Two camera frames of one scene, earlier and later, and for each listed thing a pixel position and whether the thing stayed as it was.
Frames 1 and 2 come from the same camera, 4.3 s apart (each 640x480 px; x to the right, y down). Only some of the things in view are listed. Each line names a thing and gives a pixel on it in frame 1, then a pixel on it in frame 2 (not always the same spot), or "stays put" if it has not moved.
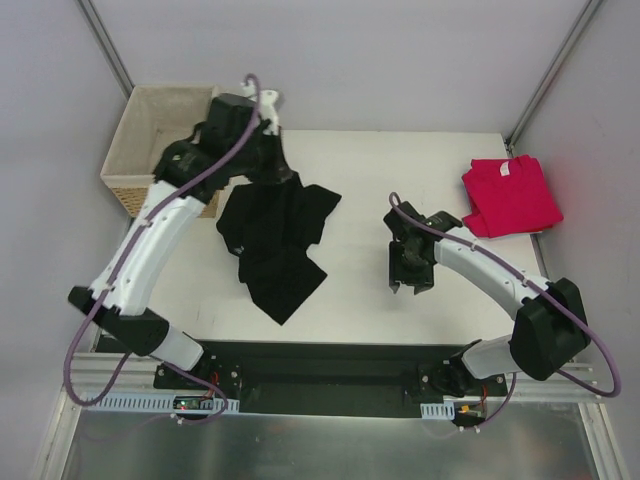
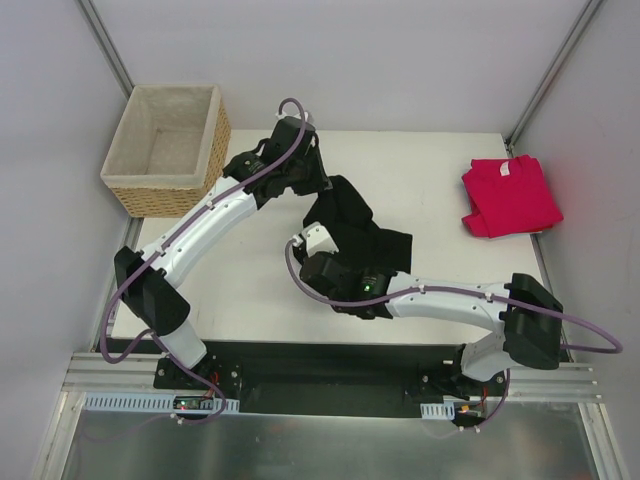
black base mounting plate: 327,378 stays put
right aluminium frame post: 580,28 stays put
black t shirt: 270,226 to 347,217
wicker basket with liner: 156,116 stays put
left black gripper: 272,163 to 316,182
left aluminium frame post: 99,31 stays put
